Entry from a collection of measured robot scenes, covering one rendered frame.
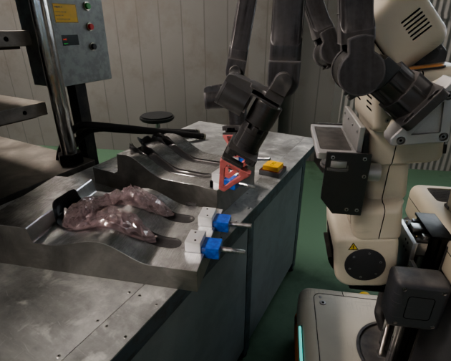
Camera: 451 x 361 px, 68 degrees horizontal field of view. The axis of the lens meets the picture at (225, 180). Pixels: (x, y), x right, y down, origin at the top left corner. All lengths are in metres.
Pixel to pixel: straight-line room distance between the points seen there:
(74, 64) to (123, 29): 2.13
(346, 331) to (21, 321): 1.07
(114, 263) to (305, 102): 2.93
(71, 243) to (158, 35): 2.99
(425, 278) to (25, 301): 0.90
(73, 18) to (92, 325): 1.27
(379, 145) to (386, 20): 0.27
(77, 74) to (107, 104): 2.31
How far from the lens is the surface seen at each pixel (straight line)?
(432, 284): 0.97
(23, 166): 1.60
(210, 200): 0.97
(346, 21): 0.65
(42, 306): 0.80
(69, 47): 1.65
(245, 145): 0.68
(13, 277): 0.91
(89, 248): 0.79
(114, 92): 3.89
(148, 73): 3.69
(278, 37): 0.64
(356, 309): 1.53
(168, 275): 0.74
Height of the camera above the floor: 1.31
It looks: 25 degrees down
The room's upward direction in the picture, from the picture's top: straight up
